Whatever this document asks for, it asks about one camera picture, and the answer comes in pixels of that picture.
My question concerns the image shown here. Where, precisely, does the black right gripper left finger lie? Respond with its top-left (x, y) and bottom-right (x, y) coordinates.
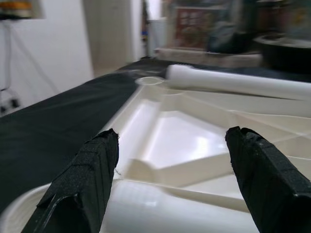
top-left (23, 128), bottom-right (120, 233)

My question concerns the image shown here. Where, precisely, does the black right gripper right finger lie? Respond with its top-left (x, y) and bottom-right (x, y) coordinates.
top-left (225, 125), bottom-right (311, 233)

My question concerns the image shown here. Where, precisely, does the white plastic table leg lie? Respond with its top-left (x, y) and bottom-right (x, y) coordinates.
top-left (165, 63), bottom-right (311, 101)
top-left (104, 179), bottom-right (263, 233)

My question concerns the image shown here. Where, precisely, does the black tablecloth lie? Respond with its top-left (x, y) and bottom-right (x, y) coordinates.
top-left (0, 56), bottom-right (311, 214)

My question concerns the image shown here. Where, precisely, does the white plastic table top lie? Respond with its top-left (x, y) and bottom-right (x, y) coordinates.
top-left (0, 76), bottom-right (311, 233)

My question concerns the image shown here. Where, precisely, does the black power adapter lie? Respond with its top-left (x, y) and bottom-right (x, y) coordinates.
top-left (0, 96), bottom-right (20, 115)

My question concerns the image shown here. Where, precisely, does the black wok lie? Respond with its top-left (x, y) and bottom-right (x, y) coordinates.
top-left (255, 33), bottom-right (311, 75)

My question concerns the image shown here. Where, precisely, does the beige bench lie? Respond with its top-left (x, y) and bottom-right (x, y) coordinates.
top-left (154, 47), bottom-right (264, 68)

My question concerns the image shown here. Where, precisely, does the black floor mop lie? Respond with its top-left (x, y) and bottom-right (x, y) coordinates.
top-left (139, 0), bottom-right (153, 58)

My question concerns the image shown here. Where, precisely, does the black router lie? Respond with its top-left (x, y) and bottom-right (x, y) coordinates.
top-left (0, 0), bottom-right (32, 19)

